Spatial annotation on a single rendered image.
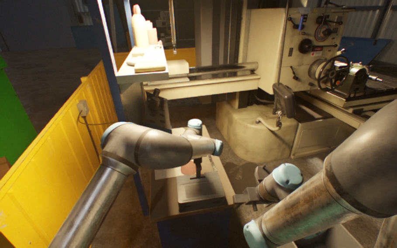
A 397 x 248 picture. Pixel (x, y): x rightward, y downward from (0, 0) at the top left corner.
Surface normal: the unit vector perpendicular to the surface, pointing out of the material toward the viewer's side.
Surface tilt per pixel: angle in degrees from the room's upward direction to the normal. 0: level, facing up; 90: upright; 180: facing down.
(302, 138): 90
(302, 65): 90
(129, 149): 64
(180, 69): 90
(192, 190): 0
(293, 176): 24
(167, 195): 0
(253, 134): 90
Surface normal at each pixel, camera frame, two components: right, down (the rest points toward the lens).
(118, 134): -0.22, -0.54
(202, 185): -0.02, -0.86
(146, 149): -0.13, -0.06
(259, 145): -0.18, 0.50
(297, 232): -0.40, 0.66
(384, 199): -0.54, 0.46
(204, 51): 0.25, 0.48
